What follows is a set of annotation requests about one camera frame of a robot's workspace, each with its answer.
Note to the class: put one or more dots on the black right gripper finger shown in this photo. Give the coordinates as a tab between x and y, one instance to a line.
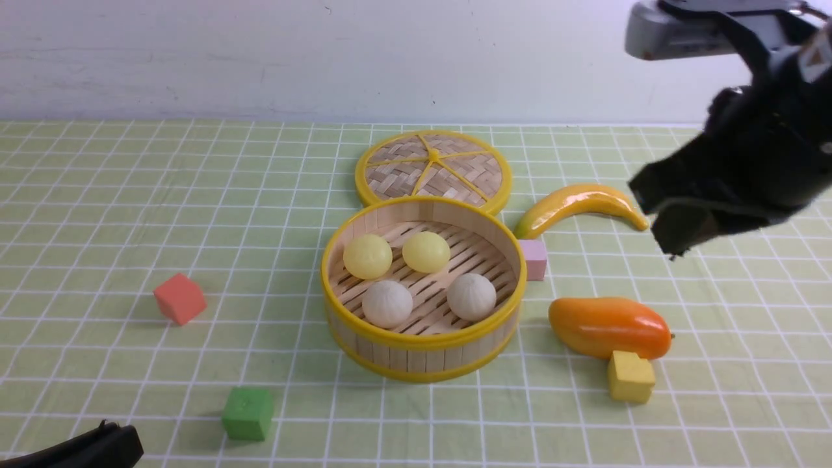
679	228

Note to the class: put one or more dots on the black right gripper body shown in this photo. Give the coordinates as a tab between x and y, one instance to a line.
764	151

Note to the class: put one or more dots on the white bun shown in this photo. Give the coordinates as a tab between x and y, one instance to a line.
471	297
387	304

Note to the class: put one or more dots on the yellow bun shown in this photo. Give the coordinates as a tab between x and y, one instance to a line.
368	257
426	252

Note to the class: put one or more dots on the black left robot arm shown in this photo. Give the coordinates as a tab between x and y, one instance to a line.
108	445

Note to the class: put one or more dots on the bamboo steamer tray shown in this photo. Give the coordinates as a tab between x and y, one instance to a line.
433	344

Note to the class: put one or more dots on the woven bamboo steamer lid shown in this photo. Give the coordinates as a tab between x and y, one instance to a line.
443	164

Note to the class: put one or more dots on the yellow toy banana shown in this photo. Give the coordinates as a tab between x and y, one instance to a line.
574	200

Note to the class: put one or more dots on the orange toy mango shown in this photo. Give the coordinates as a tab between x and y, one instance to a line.
598	326

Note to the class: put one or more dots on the pink foam cube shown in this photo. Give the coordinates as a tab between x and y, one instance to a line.
536	258

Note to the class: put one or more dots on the yellow foam cube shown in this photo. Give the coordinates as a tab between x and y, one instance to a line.
630	378

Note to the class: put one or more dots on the green foam cube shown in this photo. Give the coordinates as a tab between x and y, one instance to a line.
248	413

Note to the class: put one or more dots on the red foam cube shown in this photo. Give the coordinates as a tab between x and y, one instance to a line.
180	299

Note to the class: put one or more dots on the green checkered tablecloth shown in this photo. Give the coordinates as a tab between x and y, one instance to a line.
96	215

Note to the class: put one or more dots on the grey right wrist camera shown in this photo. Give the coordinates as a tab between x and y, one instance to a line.
665	30

